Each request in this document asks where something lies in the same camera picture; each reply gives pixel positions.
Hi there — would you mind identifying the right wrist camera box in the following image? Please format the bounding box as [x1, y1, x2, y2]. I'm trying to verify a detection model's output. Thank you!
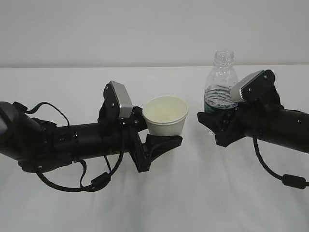
[230, 70, 275, 102]

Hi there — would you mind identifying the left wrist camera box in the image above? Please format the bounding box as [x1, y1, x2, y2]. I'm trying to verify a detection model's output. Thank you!
[103, 81, 133, 120]

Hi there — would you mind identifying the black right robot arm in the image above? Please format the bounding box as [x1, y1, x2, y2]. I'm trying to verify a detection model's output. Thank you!
[197, 91, 309, 153]

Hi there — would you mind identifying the white paper cup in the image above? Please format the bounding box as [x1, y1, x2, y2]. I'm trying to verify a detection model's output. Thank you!
[142, 96, 189, 136]

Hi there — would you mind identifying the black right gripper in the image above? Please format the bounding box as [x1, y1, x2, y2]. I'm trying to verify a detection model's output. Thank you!
[197, 106, 261, 147]

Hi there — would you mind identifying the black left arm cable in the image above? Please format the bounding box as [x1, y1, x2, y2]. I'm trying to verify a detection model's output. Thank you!
[24, 102, 126, 193]

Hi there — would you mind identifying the clear green-label water bottle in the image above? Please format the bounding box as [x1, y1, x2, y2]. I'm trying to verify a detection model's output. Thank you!
[204, 50, 238, 115]

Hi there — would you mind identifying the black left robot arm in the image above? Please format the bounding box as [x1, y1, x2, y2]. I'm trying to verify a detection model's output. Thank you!
[0, 101, 183, 173]

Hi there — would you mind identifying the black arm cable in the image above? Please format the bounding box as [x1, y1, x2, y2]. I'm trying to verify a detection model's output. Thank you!
[253, 132, 309, 191]
[24, 102, 126, 193]

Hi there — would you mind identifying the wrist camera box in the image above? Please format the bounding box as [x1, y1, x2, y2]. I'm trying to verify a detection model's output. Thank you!
[103, 81, 133, 120]
[230, 70, 275, 102]

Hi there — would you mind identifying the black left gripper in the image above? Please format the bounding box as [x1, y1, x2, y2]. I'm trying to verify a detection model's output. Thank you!
[122, 106, 183, 173]

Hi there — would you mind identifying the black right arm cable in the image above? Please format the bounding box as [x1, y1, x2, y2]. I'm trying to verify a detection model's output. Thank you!
[253, 132, 309, 191]

